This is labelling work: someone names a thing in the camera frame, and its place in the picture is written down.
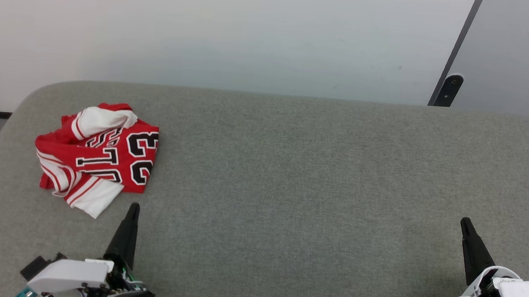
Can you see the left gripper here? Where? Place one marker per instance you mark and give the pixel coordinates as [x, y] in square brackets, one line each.
[73, 274]

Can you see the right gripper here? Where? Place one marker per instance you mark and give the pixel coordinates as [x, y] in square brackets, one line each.
[522, 293]

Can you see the red basketball jersey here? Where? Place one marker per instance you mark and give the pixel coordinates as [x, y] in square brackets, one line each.
[62, 147]

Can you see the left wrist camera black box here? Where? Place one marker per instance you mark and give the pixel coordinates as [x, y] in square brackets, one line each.
[37, 265]

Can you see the black post bracket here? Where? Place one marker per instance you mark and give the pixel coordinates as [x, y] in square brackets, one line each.
[448, 91]

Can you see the thin grey partition post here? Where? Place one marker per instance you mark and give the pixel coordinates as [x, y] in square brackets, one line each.
[464, 32]

